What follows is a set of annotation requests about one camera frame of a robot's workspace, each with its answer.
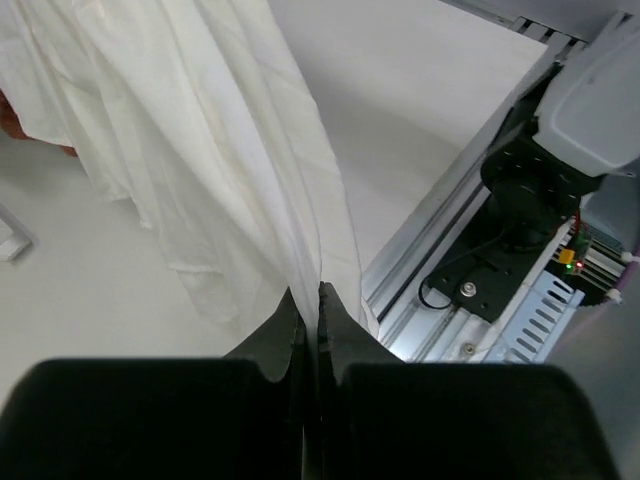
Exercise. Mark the aluminium mounting rail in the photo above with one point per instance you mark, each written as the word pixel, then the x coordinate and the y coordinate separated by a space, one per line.
pixel 596 250

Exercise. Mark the beige red plaid skirt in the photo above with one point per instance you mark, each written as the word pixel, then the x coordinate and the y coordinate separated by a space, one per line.
pixel 15 125

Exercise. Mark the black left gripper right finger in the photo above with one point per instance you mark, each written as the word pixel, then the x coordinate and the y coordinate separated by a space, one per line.
pixel 383 418

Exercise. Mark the white slotted cable duct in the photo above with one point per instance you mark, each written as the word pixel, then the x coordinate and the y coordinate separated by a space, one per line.
pixel 537 324

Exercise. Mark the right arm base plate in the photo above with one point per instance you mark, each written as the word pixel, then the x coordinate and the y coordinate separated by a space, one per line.
pixel 484 267

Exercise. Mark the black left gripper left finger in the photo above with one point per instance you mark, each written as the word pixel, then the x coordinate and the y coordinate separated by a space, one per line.
pixel 238 416

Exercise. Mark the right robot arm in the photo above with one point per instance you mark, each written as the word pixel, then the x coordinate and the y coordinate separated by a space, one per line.
pixel 576 125

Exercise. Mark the white clothes rack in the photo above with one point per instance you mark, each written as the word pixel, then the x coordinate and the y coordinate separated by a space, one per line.
pixel 17 241

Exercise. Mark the white pleated skirt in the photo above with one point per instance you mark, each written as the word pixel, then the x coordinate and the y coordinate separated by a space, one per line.
pixel 197 112

